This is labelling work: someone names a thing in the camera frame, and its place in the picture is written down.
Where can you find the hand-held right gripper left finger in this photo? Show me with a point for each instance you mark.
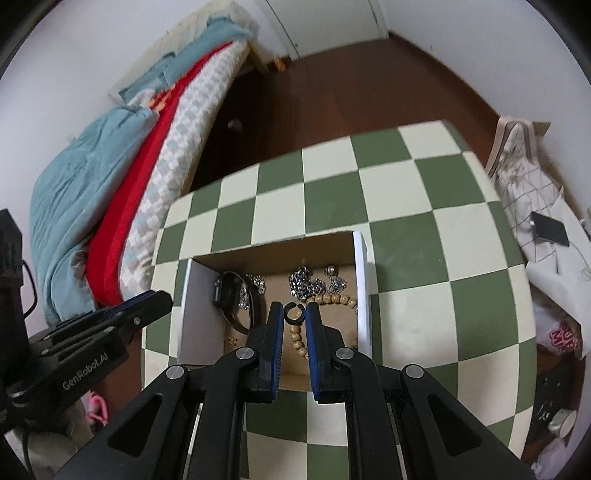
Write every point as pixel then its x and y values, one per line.
pixel 276 350

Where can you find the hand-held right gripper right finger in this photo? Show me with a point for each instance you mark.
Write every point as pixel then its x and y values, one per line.
pixel 314 350

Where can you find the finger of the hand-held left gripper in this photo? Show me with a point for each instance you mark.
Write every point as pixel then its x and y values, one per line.
pixel 106 334
pixel 138 302

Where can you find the black wristband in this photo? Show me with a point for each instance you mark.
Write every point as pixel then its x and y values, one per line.
pixel 231 300

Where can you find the pink plastic object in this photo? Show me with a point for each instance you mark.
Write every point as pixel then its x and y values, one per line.
pixel 97 408

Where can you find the red blanket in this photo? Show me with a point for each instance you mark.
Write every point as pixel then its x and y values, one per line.
pixel 134 203

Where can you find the bed with blue blanket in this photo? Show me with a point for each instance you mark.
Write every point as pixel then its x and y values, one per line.
pixel 78 184

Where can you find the grey white checkered mattress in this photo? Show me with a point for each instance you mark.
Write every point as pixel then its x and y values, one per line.
pixel 184 152

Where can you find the green white checkered tablecloth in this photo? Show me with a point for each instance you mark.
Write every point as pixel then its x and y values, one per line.
pixel 415 230

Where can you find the small object under bed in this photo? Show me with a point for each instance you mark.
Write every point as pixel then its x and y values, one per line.
pixel 234 123

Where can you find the white plastic bag red print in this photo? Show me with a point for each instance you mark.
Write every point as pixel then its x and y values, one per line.
pixel 563 337

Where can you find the white cup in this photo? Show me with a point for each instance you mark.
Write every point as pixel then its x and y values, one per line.
pixel 564 420

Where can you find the black phone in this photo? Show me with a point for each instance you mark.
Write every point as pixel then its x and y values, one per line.
pixel 549 228

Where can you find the white quilted bag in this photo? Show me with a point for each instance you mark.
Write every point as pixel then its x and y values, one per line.
pixel 521 175

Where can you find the small plastic bottle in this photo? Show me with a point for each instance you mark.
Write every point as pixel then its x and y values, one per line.
pixel 278 63

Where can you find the beige headboard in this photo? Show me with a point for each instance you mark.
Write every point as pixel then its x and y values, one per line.
pixel 194 27

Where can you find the brown cardboard box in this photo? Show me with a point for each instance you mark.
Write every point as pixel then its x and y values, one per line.
pixel 540 127

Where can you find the white door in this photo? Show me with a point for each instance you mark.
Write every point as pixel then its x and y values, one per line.
pixel 323 23

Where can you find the wooden bed frame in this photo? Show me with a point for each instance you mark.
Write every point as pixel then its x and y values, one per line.
pixel 258 57

